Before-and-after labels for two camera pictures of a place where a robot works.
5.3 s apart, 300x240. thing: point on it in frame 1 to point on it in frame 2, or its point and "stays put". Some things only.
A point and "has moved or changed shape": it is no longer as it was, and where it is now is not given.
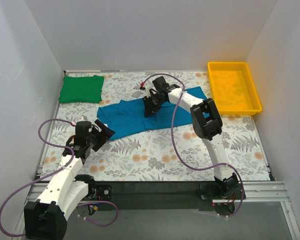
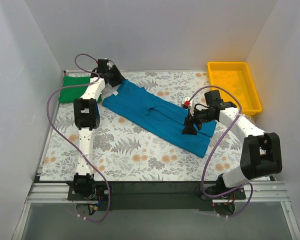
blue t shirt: [124, 117] has moved or changed shape
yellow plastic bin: [234, 91] stays put
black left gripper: [103, 132] to [114, 75]
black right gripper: [151, 105] to [192, 119]
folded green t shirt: [86, 89] stays put
